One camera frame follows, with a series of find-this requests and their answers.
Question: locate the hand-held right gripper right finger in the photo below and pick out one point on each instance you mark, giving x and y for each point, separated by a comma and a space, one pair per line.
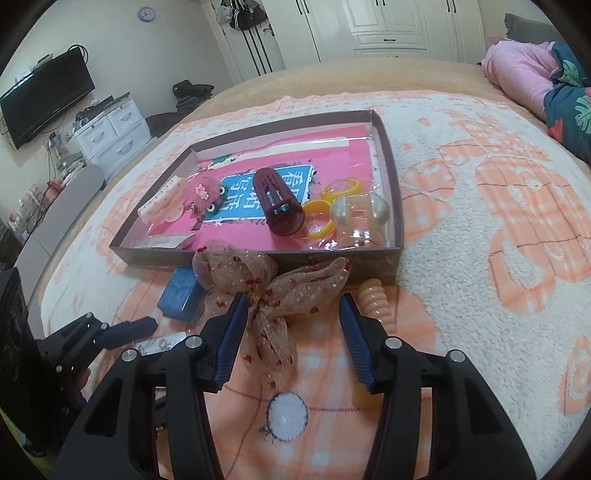
358, 341

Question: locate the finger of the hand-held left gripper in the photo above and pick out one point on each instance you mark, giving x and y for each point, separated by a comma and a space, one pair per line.
131, 328
74, 339

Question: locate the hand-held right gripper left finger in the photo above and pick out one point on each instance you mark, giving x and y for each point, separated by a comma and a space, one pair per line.
228, 341

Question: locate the clear packet of earrings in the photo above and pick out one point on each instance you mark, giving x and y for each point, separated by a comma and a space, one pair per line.
159, 344

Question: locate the brown sheer hair bow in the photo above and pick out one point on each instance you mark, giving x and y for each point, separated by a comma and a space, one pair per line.
277, 290

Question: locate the dark shallow cardboard box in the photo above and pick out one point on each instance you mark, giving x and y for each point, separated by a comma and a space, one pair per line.
258, 261

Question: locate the small clear packet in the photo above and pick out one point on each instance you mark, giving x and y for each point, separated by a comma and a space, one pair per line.
171, 241

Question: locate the cream hair claw clip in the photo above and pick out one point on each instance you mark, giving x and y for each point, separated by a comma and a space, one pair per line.
161, 203

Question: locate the yellow plastic bangle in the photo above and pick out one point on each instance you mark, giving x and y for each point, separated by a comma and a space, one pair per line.
314, 207
330, 191

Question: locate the dark red hair roller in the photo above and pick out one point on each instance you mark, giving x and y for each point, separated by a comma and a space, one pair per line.
277, 203

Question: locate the pink fuzzy hair clip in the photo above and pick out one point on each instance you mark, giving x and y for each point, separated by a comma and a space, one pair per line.
205, 196

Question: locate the person's left hand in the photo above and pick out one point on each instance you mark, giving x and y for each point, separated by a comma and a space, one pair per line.
83, 378

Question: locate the small blue box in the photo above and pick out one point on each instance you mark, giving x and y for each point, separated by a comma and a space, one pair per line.
180, 293

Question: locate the cluttered desk items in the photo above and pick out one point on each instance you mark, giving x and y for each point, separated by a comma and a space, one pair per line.
32, 207

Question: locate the white and orange plush blanket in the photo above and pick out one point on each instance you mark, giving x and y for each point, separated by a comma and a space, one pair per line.
485, 207

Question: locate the pink card with blue label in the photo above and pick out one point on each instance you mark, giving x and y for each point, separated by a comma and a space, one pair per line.
323, 157

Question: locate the white drawer cabinet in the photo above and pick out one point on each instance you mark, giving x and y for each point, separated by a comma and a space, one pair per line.
115, 138

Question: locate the dark bag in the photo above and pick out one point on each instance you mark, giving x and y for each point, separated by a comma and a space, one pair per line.
161, 124

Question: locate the black set-top device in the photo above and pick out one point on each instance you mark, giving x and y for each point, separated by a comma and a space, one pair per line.
104, 107

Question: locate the dark clothing pile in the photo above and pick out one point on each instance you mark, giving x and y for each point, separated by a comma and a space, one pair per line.
191, 92

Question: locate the bed with beige bedspread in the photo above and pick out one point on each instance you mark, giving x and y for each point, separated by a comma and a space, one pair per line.
392, 76

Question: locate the white door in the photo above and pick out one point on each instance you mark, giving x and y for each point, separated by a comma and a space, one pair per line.
240, 50

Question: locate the pink quilt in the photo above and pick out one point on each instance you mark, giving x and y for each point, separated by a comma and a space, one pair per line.
517, 74

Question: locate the white wardrobe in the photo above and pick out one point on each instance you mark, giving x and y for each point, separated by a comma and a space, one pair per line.
392, 27

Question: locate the hanging bags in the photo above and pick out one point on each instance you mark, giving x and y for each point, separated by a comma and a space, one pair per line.
242, 14

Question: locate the black wall television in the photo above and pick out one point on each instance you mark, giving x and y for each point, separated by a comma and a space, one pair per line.
46, 101

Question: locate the round wall clock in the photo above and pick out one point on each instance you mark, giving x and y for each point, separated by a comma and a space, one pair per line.
147, 14

